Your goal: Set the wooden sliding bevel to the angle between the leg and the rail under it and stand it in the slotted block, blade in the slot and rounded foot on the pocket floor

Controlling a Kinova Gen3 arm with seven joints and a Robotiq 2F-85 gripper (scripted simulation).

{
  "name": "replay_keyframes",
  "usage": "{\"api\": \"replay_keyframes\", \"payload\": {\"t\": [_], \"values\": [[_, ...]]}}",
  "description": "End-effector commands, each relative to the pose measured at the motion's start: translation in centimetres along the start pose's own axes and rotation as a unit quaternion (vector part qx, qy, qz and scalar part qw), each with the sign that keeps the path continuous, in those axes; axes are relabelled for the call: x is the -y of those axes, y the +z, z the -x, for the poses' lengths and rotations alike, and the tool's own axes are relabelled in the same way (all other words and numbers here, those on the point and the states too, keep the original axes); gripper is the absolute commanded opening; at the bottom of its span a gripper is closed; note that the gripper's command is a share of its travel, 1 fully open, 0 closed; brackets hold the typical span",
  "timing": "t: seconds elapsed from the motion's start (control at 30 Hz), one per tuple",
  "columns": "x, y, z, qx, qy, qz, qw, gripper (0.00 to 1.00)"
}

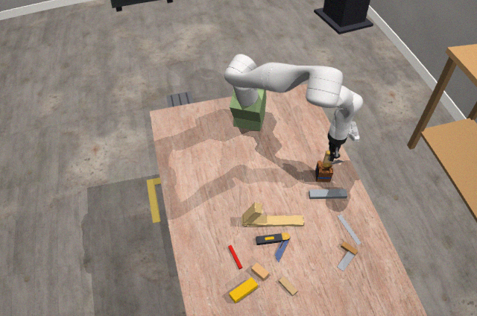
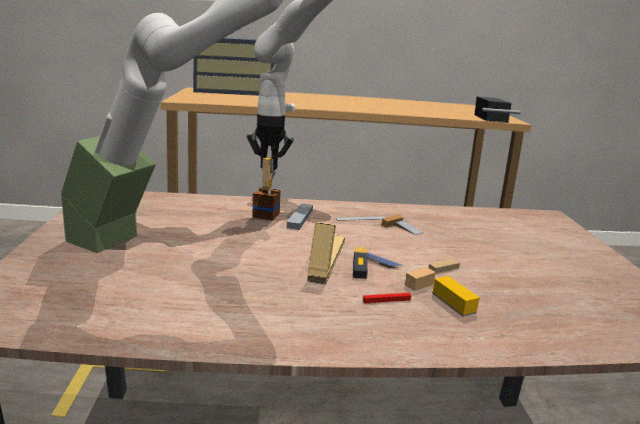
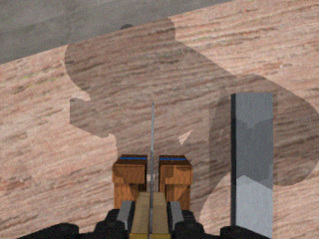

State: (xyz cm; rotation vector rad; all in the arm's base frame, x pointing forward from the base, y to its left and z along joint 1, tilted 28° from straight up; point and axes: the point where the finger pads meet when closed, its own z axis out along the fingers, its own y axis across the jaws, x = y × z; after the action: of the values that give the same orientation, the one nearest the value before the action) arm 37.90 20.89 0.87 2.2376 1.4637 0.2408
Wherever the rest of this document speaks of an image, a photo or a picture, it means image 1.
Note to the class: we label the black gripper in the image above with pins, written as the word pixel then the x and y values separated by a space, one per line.
pixel 334 147

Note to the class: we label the yellow rectangular block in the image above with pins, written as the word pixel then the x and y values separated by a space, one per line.
pixel 243 290

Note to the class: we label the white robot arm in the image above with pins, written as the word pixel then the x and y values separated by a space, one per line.
pixel 324 89

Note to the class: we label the red rectangular bar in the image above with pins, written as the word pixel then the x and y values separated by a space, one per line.
pixel 235 256

